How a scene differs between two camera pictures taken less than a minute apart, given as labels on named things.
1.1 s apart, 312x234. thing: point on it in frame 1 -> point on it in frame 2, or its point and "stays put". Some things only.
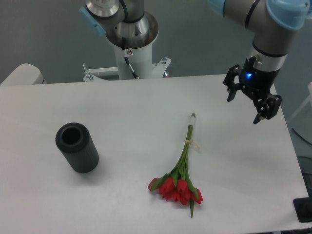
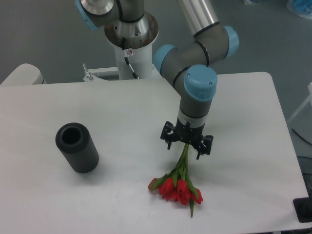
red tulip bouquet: [175, 185] stays put
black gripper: [257, 83] -> [187, 134]
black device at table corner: [303, 207] stays put
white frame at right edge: [309, 99] stays put
